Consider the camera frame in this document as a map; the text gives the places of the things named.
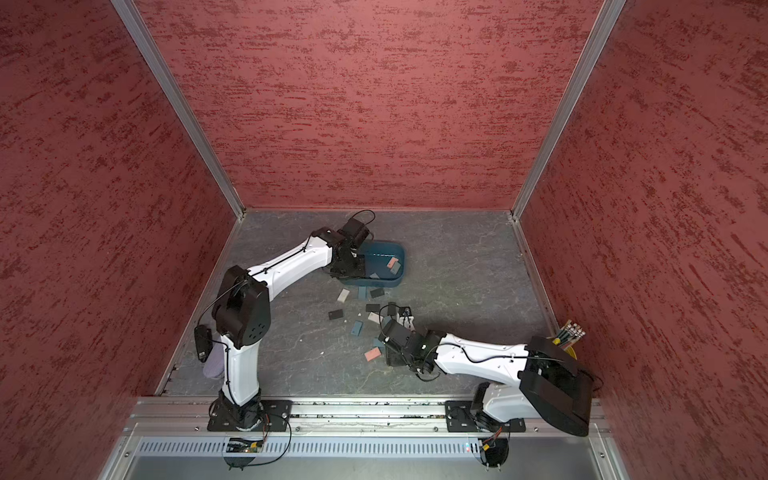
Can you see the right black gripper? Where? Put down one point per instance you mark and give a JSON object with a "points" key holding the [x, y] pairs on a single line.
{"points": [[392, 359]]}

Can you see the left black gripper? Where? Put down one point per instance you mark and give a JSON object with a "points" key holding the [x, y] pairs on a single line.
{"points": [[358, 273]]}

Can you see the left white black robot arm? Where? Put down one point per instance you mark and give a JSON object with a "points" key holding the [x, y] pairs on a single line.
{"points": [[242, 312]]}

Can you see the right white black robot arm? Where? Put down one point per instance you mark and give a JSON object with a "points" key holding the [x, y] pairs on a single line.
{"points": [[537, 377]]}

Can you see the white eraser near box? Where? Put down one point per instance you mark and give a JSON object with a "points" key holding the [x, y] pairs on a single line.
{"points": [[342, 295]]}

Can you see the teal plastic storage box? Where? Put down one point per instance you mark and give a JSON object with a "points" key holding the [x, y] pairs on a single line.
{"points": [[377, 255]]}

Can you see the yellow pencil cup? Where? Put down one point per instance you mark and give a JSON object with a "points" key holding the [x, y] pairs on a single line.
{"points": [[568, 336]]}

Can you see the lavender cloth at left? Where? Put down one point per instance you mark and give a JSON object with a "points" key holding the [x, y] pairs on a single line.
{"points": [[214, 366]]}

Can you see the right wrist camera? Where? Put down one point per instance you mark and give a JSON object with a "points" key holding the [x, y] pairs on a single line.
{"points": [[400, 327]]}

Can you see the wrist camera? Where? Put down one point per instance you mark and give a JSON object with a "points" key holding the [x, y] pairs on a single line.
{"points": [[400, 327], [355, 232]]}

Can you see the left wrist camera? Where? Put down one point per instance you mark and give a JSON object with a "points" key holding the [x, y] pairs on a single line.
{"points": [[355, 232]]}

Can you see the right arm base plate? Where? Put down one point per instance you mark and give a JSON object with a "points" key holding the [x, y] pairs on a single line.
{"points": [[464, 416]]}

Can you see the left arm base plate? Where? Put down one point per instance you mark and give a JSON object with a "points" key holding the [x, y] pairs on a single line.
{"points": [[272, 416]]}

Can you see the black device on left wall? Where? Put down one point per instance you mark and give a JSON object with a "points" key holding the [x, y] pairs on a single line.
{"points": [[203, 339]]}

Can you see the aluminium front rail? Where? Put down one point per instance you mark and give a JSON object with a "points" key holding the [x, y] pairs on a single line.
{"points": [[415, 416]]}

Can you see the perforated cable tray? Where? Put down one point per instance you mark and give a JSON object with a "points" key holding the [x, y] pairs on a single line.
{"points": [[452, 448]]}

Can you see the left aluminium corner post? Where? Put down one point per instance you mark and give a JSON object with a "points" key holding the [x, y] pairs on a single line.
{"points": [[131, 18]]}

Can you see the aluminium corner post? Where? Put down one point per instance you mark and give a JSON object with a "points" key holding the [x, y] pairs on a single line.
{"points": [[601, 30], [131, 18]]}

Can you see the right aluminium corner post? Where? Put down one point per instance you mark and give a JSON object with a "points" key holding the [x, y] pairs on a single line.
{"points": [[601, 30]]}

